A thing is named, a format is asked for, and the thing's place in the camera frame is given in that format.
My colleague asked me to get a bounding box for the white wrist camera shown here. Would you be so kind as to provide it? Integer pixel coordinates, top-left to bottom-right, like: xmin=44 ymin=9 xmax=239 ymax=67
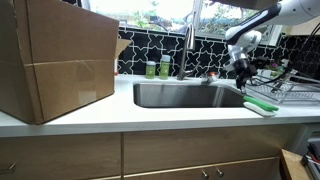
xmin=223 ymin=60 xmax=238 ymax=73

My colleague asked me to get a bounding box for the wooden kitchen cabinet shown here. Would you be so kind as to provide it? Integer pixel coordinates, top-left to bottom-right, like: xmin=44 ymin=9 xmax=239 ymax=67
xmin=0 ymin=123 xmax=303 ymax=180

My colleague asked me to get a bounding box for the kitchen window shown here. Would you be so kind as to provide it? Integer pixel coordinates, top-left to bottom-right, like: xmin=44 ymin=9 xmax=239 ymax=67
xmin=81 ymin=0 xmax=284 ymax=46

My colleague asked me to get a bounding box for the metal wire dish rack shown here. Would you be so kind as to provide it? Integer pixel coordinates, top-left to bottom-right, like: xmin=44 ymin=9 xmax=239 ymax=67
xmin=244 ymin=71 xmax=320 ymax=106

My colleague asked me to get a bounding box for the stainless steel sink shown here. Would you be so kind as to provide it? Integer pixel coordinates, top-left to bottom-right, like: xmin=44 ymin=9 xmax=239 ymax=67
xmin=133 ymin=82 xmax=270 ymax=109

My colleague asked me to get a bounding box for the short green soap bottle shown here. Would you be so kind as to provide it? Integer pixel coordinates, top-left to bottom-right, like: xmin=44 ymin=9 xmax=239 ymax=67
xmin=145 ymin=60 xmax=157 ymax=80

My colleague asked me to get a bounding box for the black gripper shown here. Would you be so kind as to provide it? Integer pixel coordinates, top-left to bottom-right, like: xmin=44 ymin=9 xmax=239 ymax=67
xmin=233 ymin=58 xmax=259 ymax=95

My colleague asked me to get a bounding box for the white pot with plant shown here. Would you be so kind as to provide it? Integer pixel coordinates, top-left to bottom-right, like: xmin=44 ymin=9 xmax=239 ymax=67
xmin=263 ymin=60 xmax=285 ymax=81

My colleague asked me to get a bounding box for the steel kitchen faucet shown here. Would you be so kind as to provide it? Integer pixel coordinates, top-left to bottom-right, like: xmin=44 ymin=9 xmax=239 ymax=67
xmin=176 ymin=23 xmax=202 ymax=81

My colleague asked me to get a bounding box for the metal drawer handle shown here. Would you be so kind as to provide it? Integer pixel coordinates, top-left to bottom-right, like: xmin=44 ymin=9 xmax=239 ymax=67
xmin=0 ymin=162 xmax=17 ymax=175

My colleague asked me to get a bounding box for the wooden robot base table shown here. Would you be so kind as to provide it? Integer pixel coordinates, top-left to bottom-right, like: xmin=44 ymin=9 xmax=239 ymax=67
xmin=279 ymin=148 xmax=313 ymax=180

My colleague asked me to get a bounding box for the brown cardboard box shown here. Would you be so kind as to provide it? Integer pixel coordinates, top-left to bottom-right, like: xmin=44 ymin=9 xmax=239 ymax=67
xmin=0 ymin=0 xmax=133 ymax=126

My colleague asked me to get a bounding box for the white sponge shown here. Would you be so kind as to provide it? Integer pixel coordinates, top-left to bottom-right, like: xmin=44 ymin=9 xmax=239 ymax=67
xmin=242 ymin=101 xmax=278 ymax=118

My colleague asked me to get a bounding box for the green sponge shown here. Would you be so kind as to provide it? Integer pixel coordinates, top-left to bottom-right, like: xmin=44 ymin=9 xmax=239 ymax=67
xmin=243 ymin=95 xmax=280 ymax=113

